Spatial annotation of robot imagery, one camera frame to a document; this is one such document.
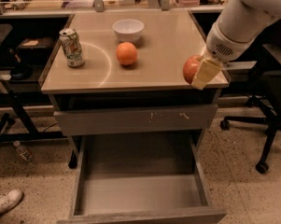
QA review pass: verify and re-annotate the grey drawer cabinet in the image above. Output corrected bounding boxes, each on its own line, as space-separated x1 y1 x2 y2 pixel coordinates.
38 9 232 170

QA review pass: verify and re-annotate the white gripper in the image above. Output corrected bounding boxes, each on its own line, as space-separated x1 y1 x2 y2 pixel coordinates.
191 21 256 90

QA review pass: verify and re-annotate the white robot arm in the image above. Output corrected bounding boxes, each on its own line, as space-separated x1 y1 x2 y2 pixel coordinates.
190 0 281 90

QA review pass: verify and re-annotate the closed top drawer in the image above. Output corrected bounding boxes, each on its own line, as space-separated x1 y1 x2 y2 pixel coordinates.
54 105 218 136

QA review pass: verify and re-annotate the black office chair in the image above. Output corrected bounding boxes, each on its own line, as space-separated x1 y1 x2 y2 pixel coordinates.
220 21 281 174

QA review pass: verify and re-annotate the orange fruit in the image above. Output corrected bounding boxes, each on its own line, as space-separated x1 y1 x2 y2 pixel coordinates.
116 42 137 65

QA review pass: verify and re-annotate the black box on shelf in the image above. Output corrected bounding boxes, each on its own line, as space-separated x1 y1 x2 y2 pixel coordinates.
17 37 55 56

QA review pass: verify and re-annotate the red apple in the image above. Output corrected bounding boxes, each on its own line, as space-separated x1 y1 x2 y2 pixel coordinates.
183 55 202 84

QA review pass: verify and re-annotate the green white soda can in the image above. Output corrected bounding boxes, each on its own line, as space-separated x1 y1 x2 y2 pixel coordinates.
59 28 84 67

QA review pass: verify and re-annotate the open middle drawer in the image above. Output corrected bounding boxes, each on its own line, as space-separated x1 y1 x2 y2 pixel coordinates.
57 133 226 224

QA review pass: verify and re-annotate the white sneaker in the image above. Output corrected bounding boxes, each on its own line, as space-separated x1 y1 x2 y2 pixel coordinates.
0 189 24 215

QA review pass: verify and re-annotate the plastic water bottle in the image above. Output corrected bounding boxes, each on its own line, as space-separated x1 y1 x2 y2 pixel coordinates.
13 141 34 161

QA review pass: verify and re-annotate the white bowl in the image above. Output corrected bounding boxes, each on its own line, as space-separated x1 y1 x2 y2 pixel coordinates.
112 19 144 43

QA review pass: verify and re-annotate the black folding table frame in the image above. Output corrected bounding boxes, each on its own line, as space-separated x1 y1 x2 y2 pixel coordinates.
0 23 66 163

